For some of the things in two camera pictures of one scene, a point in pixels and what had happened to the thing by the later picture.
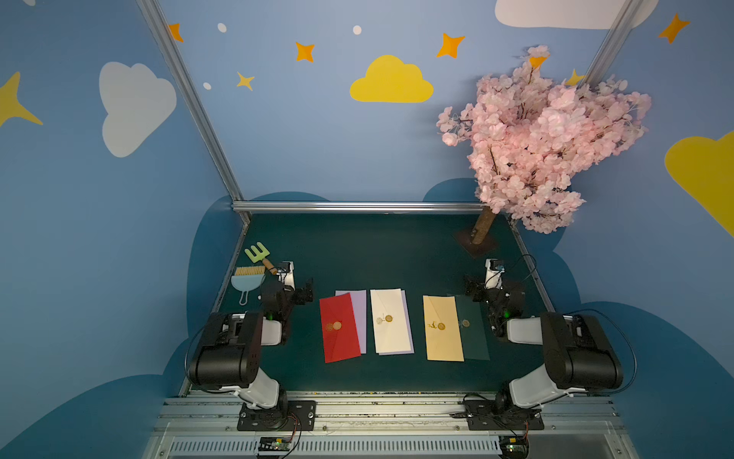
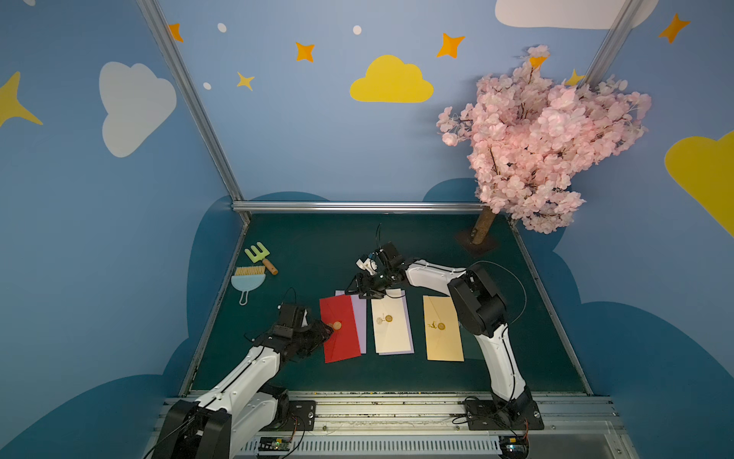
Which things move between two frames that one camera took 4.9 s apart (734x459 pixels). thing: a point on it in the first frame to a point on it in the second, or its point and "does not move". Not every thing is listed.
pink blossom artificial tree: x=532 y=138 does not move
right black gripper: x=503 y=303 to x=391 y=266
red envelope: x=340 y=339 does not move
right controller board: x=514 y=447 does not move
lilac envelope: x=358 y=302 does not move
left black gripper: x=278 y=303 to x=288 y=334
